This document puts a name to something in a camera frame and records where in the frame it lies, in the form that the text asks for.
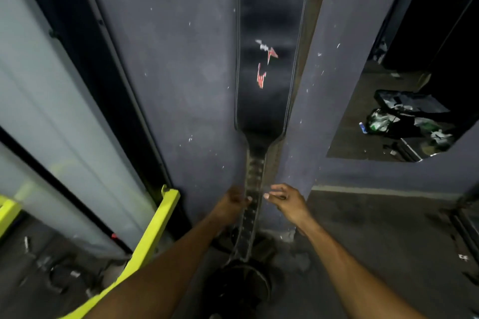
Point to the person's right hand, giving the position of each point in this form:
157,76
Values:
293,207

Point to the person's left hand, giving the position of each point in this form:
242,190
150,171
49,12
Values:
228,208

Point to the person's left fingers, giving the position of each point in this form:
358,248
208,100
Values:
244,199

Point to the person's right fingers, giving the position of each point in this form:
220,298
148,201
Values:
276,194

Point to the black padded board with post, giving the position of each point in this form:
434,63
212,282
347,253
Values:
262,105

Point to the person's left forearm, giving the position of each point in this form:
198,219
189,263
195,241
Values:
164,277

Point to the person's right forearm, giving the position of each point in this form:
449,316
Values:
348,277

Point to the round black base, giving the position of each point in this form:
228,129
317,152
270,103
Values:
239,289

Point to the small blue white bottle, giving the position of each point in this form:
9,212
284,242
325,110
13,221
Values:
363,128

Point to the torn red sticker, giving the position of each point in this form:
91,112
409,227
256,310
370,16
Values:
270,51
261,77

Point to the green white plastic bag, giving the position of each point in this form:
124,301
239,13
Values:
380,120

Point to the crumpled green white bag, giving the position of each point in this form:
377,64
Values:
436,135

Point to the frosted glass door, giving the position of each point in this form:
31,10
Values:
56,113

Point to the yellow metal bar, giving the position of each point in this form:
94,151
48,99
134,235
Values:
8,212

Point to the yellow metal frame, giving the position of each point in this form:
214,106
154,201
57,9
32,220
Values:
157,229

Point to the black metal floor frame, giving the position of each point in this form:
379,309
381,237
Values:
466,217

